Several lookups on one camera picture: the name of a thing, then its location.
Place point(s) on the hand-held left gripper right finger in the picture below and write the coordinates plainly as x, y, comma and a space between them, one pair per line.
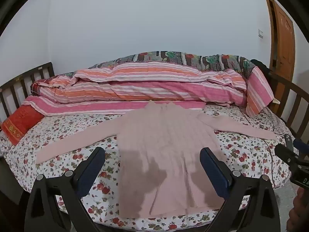
214, 174

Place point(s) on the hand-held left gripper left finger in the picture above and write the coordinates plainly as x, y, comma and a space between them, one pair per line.
90, 171

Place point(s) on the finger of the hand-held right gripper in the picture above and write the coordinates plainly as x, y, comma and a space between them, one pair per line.
284, 153
300, 146

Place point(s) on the pink knitted sweater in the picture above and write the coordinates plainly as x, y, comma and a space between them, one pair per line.
164, 149

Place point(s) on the person's right hand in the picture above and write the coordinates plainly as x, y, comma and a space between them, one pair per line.
300, 210

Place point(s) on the grey patterned mattress pad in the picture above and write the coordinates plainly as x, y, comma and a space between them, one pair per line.
276, 120

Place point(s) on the floral bed sheet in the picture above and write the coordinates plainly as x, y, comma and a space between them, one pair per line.
72, 130

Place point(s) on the dark wooden footboard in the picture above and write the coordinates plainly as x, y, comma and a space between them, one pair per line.
289, 86

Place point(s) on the red embroidered pillow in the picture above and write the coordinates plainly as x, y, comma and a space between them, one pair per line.
21, 123

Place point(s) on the dark cloth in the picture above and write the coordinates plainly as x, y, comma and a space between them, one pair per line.
262, 65

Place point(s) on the red plaid blanket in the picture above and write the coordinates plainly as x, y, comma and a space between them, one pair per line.
38, 83

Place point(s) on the pink orange striped quilt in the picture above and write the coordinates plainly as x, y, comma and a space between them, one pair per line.
144, 84

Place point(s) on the brown wooden door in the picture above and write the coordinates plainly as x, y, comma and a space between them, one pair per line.
284, 43

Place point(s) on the dark wooden headboard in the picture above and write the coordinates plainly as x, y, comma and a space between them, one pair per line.
49, 70

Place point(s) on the brown floral patchwork quilt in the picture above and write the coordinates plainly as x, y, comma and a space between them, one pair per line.
173, 56

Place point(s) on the white wall switch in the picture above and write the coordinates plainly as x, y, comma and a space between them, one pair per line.
260, 33

